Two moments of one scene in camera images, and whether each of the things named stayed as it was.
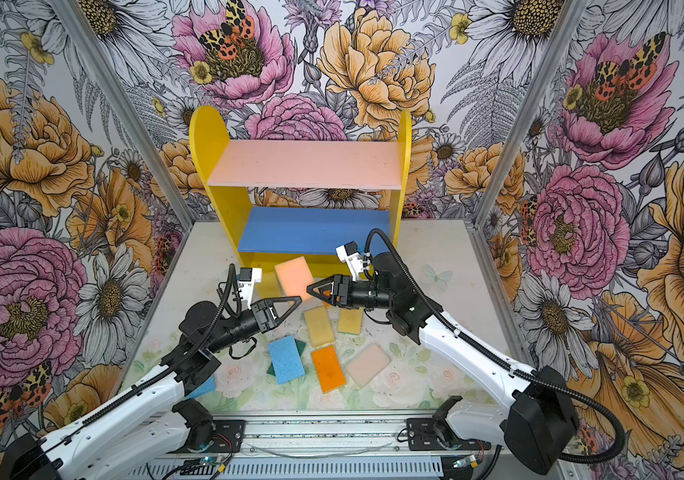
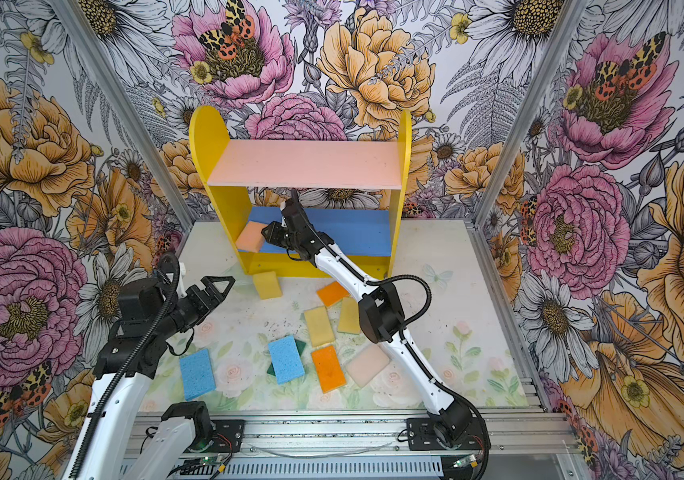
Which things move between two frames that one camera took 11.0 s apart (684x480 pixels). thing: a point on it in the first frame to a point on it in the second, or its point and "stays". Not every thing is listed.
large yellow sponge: [318, 325] stays
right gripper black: [341, 286] to [271, 236]
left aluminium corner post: [125, 113] stays
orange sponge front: [329, 369] stays
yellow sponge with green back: [350, 321] stays
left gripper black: [275, 319] to [208, 303]
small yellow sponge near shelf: [270, 286] stays
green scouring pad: [300, 347] stays
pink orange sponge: [294, 277] to [251, 239]
